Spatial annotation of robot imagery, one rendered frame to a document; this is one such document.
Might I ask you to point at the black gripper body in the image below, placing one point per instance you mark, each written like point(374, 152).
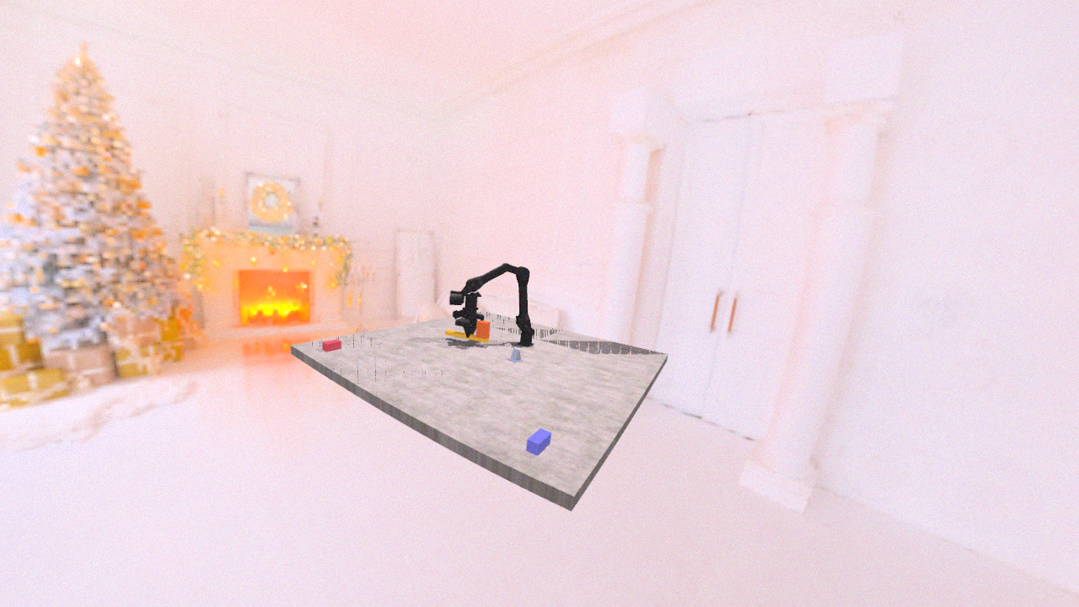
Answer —
point(470, 316)

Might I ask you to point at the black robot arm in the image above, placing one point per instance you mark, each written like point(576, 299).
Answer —
point(473, 284)

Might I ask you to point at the small blue block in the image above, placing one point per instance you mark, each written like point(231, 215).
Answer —
point(538, 441)

